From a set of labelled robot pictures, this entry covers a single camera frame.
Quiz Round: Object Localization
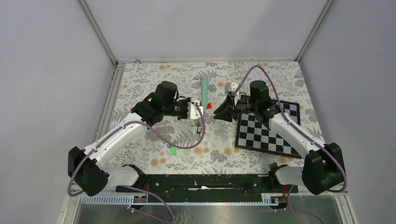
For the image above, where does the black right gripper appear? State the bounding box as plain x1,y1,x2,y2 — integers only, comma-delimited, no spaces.
213,94,258,123

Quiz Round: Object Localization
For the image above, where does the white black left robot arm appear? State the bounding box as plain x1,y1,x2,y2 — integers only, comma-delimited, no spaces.
68,81,203,196

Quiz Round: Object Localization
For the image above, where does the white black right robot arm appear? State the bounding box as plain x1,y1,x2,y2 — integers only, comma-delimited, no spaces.
214,80,347,195

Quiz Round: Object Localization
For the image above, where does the black white checkerboard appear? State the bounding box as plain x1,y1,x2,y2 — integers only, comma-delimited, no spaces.
235,113,301,159

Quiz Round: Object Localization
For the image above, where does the teal rolling pin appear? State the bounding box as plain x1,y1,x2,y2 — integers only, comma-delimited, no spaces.
200,76,209,109

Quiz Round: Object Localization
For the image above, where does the floral patterned table mat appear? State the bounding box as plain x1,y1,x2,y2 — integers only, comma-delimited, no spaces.
108,62,323,174

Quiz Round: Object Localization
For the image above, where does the green key tag with key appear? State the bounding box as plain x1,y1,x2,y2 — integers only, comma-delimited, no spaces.
167,143,177,155

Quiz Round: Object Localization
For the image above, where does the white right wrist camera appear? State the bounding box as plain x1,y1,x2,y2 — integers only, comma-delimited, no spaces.
225,83,239,99

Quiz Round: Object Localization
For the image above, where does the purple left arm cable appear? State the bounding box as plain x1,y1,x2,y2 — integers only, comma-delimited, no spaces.
67,103,207,224

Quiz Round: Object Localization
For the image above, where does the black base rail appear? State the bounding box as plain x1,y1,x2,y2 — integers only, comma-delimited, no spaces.
133,174,290,200

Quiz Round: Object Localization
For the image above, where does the white slotted cable duct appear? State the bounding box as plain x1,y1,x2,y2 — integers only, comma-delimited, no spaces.
80,194,279,206

